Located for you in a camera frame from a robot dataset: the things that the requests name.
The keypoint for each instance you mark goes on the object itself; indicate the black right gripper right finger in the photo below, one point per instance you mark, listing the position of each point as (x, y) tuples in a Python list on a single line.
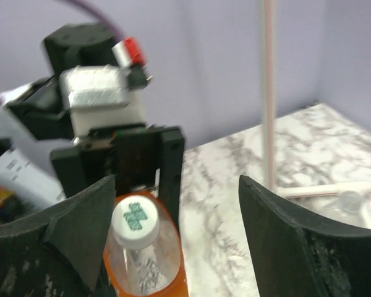
[(296, 252)]

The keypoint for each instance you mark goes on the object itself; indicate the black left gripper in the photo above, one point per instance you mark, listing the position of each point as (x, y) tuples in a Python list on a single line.
[(130, 154)]

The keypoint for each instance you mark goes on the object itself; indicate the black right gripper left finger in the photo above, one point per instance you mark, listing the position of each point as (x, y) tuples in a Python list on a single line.
[(59, 251)]

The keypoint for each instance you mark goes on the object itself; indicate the white green-print bottle cap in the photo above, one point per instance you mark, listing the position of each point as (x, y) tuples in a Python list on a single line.
[(135, 222)]

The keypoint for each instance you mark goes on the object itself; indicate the clear plastic bottle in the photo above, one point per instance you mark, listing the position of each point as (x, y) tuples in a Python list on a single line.
[(350, 202)]

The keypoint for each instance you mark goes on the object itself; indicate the orange label squat bottle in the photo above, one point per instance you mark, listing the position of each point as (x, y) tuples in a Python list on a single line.
[(157, 270)]

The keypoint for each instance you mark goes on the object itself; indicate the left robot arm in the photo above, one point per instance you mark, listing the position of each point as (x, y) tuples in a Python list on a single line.
[(40, 109)]

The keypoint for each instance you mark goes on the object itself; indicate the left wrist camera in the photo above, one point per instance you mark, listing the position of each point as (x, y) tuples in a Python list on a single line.
[(106, 96)]

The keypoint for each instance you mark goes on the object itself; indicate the white PVC pipe frame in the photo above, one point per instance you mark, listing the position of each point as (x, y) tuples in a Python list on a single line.
[(313, 155)]

